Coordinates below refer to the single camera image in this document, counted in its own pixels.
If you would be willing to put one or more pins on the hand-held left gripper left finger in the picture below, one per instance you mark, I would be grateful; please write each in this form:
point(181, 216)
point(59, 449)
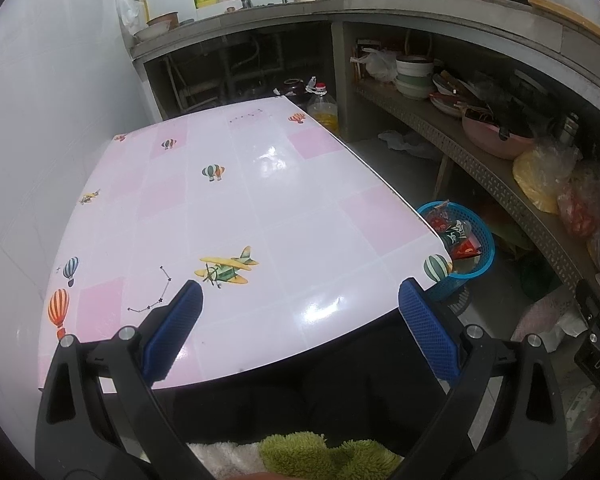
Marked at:
point(175, 330)

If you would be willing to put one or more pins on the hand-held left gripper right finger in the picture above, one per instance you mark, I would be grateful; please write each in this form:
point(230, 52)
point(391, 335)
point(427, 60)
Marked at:
point(430, 332)

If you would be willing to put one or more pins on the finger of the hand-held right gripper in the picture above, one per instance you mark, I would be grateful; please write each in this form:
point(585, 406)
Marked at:
point(597, 317)

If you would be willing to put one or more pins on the blue plastic basket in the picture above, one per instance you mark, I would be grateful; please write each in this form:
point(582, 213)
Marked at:
point(475, 280)

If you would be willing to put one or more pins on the red foil packet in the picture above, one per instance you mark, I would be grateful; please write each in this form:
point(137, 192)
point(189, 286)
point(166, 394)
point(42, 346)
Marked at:
point(467, 248)

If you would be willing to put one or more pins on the clear zip bag red print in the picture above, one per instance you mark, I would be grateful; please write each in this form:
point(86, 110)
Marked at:
point(437, 220)

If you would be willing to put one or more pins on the pale pink plastic bag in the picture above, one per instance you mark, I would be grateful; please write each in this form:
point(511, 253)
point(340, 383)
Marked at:
point(545, 322)

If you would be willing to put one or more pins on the red filled plastic bag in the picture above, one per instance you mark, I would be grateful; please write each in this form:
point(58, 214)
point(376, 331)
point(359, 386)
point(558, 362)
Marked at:
point(582, 205)

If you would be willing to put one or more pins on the yellow filled plastic bag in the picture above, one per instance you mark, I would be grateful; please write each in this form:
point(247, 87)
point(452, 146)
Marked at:
point(540, 185)

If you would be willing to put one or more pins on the fluffy white green garment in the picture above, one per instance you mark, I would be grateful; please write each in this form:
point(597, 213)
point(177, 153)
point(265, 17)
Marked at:
point(305, 455)

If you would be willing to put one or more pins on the crumpled white plastic wrap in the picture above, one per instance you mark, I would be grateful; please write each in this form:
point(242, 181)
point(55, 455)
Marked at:
point(410, 144)

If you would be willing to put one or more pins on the pink plastic basin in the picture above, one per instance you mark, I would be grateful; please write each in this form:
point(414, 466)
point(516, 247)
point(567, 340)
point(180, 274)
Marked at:
point(495, 145)

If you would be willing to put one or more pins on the stack of plates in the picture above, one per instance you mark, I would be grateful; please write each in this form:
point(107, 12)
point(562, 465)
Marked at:
point(452, 100)

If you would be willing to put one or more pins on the yellow oil jug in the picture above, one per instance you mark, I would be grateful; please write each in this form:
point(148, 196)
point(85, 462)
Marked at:
point(322, 112)

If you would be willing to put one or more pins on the stacked bowls on shelf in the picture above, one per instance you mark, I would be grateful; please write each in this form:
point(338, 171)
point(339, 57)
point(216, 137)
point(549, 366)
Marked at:
point(414, 87)

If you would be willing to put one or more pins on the white bowl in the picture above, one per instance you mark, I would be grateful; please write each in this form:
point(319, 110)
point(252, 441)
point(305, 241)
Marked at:
point(415, 65)

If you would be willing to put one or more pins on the dark ceramic jar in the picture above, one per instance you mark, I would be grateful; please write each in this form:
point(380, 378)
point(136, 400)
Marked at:
point(294, 87)

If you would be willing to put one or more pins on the white plastic bag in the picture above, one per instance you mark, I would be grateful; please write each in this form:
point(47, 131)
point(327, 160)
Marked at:
point(377, 65)

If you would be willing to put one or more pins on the wooden cutting board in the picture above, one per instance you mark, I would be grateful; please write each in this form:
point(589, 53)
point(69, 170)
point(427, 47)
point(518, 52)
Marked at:
point(570, 15)

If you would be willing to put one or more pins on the brown bowl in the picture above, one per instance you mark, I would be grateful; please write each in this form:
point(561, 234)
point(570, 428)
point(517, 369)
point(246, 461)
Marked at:
point(162, 22)

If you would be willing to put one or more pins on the hanging clear plastic bag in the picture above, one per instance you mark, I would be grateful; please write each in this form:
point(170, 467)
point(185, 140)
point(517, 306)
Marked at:
point(127, 10)

